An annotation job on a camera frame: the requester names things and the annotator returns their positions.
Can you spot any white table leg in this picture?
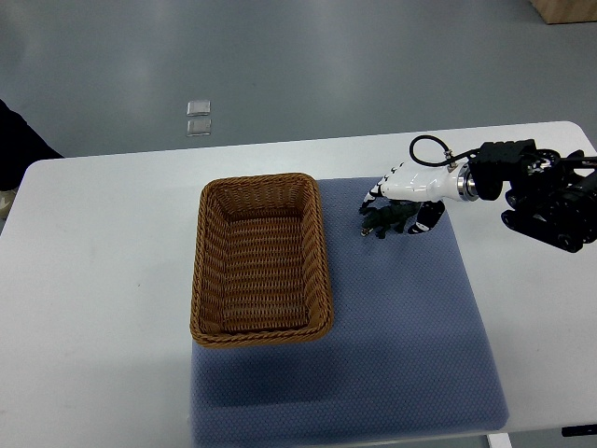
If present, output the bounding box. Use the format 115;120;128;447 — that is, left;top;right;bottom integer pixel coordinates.
487;433;513;448

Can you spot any person in dark clothing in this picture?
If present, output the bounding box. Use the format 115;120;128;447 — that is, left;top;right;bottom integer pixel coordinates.
1;101;63;220

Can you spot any black table control panel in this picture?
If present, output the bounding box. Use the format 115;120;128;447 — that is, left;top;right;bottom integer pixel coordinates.
561;424;597;438

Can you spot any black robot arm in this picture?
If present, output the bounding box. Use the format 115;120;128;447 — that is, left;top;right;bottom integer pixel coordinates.
409;134;596;253

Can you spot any brown cardboard box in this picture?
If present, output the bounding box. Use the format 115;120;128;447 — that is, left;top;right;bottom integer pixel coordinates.
530;0;597;24

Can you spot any clear floor plate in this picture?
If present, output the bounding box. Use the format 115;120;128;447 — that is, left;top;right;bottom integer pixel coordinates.
187;99;211;117
187;118;212;136

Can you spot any dark green toy crocodile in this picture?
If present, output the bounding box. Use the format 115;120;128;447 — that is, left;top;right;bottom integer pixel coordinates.
359;201;420;239

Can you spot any lower clear floor plate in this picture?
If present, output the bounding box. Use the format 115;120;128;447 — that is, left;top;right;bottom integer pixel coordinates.
187;118;212;136

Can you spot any blue-grey textured mat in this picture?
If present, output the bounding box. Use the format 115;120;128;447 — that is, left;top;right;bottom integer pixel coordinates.
190;178;508;447

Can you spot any upper clear floor plate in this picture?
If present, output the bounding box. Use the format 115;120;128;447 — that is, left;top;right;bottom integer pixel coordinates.
187;99;211;117

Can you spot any brown wicker basket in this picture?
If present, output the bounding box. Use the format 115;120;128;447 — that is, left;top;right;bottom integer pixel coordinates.
189;173;334;349

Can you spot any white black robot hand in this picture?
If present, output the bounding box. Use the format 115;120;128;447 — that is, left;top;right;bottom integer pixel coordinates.
359;161;479;234

